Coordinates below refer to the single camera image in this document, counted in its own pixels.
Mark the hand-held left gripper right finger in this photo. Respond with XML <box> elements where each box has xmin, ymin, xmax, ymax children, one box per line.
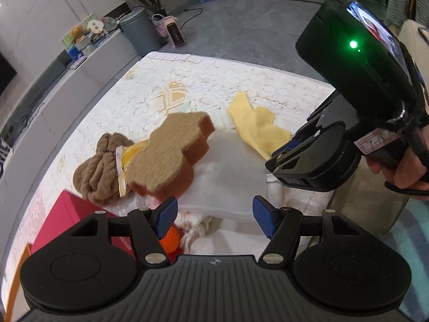
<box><xmin>252</xmin><ymin>196</ymin><xmax>362</xmax><ymax>265</ymax></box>

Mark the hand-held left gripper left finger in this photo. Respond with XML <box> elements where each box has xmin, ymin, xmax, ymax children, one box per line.
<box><xmin>67</xmin><ymin>197</ymin><xmax>178</xmax><ymax>266</ymax></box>

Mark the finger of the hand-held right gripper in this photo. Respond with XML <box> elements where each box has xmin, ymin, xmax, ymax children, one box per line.
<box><xmin>265</xmin><ymin>134</ymin><xmax>328</xmax><ymax>176</ymax></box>
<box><xmin>271</xmin><ymin>96</ymin><xmax>346</xmax><ymax>157</ymax></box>

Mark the white translucent mesh bag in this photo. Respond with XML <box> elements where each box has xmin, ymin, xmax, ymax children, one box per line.
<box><xmin>174</xmin><ymin>129</ymin><xmax>273</xmax><ymax>222</ymax></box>

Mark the brown bear-shaped sponge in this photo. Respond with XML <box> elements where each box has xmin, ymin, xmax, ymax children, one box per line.
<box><xmin>127</xmin><ymin>111</ymin><xmax>216</xmax><ymax>202</ymax></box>

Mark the yellow snack packet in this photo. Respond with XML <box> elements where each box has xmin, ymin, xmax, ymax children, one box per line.
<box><xmin>115</xmin><ymin>140</ymin><xmax>150</xmax><ymax>198</ymax></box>

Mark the brown fuzzy towel bundle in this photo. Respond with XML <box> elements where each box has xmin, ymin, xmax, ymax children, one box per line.
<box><xmin>74</xmin><ymin>132</ymin><xmax>135</xmax><ymax>205</ymax></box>

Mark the person's right hand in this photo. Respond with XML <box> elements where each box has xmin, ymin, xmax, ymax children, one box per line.
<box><xmin>365</xmin><ymin>134</ymin><xmax>429</xmax><ymax>202</ymax></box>

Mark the orange knitted ball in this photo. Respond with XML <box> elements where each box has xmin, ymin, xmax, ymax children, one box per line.
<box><xmin>159</xmin><ymin>225</ymin><xmax>184</xmax><ymax>255</ymax></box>

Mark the white fluffy plush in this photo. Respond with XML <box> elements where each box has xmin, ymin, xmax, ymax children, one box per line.
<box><xmin>174</xmin><ymin>211</ymin><xmax>215</xmax><ymax>256</ymax></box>

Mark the white terry towel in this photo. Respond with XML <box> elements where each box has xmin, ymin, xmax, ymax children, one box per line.
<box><xmin>186</xmin><ymin>174</ymin><xmax>336</xmax><ymax>266</ymax></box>

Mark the yellow cloth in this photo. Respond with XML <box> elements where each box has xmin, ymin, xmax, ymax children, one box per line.
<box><xmin>228</xmin><ymin>91</ymin><xmax>293</xmax><ymax>162</ymax></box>

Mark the red box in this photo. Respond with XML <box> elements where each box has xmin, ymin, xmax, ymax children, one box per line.
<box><xmin>30</xmin><ymin>191</ymin><xmax>178</xmax><ymax>266</ymax></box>

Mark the cream patterned mat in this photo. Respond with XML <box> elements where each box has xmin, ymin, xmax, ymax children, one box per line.
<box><xmin>0</xmin><ymin>51</ymin><xmax>337</xmax><ymax>309</ymax></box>

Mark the light blue cloth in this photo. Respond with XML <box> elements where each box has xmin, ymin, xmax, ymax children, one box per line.
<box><xmin>381</xmin><ymin>201</ymin><xmax>429</xmax><ymax>316</ymax></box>

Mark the long white cabinet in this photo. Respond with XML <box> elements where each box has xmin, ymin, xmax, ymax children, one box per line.
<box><xmin>0</xmin><ymin>23</ymin><xmax>139</xmax><ymax>183</ymax></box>

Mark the pink space heater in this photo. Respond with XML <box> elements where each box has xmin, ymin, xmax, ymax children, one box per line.
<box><xmin>161</xmin><ymin>15</ymin><xmax>187</xmax><ymax>48</ymax></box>

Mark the pink basket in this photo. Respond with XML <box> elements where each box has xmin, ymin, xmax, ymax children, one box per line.
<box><xmin>151</xmin><ymin>13</ymin><xmax>169</xmax><ymax>37</ymax></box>

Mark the grey trash bin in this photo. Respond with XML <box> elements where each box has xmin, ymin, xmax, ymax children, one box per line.
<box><xmin>119</xmin><ymin>7</ymin><xmax>162</xmax><ymax>55</ymax></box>

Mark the black wrist strap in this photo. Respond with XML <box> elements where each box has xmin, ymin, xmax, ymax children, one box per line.
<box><xmin>384</xmin><ymin>50</ymin><xmax>429</xmax><ymax>197</ymax></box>

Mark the black floor cable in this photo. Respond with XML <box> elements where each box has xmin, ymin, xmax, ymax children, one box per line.
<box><xmin>177</xmin><ymin>7</ymin><xmax>204</xmax><ymax>18</ymax></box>

